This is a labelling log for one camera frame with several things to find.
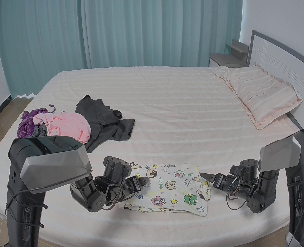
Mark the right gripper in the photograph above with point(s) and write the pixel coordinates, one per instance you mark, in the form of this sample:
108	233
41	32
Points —
225	183

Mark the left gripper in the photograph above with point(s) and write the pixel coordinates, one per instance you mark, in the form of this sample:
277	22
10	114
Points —
137	185

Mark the white printed pyjama top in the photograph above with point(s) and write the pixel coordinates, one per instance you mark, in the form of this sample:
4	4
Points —
172	189

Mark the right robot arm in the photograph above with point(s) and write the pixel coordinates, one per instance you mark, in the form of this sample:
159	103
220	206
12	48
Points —
283	153

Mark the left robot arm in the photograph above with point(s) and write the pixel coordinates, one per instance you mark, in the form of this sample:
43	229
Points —
51	161

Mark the bed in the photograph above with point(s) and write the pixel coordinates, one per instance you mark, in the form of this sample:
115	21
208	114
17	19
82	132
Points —
167	99

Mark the black garment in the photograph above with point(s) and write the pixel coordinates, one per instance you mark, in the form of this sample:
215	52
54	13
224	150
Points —
103	117

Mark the pink garment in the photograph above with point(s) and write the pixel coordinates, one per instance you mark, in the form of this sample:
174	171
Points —
69	125

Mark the pale pink pillow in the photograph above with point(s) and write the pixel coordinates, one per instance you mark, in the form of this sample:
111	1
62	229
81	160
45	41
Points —
262	94

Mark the grey garment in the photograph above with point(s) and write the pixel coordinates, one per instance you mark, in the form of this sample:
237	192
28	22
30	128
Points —
40	132

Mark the grey white bedside table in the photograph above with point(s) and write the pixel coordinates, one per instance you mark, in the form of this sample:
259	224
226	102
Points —
221	59

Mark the purple garment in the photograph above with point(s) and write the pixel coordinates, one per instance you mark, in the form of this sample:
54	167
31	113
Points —
25	125

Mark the blue-green curtain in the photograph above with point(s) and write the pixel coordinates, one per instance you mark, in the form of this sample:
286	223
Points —
38	35
162	22

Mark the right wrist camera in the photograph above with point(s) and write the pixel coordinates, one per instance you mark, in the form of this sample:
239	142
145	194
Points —
234	170

